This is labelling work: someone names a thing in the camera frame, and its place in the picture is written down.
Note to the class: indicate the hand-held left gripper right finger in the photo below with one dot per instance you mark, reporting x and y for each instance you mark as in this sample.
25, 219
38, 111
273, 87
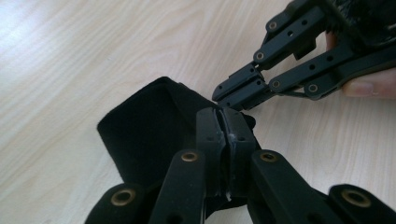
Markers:
271, 186

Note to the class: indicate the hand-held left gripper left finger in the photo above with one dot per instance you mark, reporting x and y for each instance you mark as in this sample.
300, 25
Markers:
190, 180

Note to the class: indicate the plain black sock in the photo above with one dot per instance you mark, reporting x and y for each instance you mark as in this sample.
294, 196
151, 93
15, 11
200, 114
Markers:
140, 133

